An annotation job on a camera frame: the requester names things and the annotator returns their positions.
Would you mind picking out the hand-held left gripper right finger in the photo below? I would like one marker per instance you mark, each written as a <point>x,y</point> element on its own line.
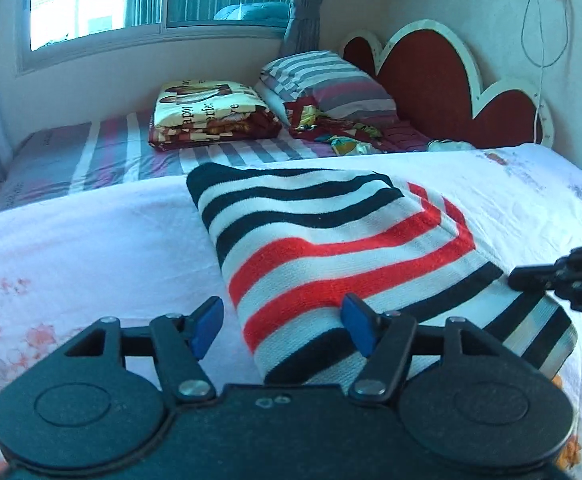
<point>358,325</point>

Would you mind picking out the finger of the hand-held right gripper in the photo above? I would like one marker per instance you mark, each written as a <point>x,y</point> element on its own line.
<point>536,277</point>

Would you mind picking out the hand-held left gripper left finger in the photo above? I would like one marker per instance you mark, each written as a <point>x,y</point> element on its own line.
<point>206,327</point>

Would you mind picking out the red black white striped sweater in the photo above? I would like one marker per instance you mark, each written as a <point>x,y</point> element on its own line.
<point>321,220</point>

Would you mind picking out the colourful patterned red cloth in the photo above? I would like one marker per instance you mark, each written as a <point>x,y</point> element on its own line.
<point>331,132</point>

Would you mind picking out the folded printed blanket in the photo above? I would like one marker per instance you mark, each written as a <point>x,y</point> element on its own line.
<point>196,105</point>

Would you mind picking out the purple grey striped bedsheet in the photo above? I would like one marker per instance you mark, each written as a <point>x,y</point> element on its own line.
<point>71,150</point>

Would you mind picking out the red heart-shaped headboard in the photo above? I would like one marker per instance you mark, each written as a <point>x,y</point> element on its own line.
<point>431,75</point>

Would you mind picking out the striped pillow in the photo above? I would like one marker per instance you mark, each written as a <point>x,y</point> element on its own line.
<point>331,80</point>

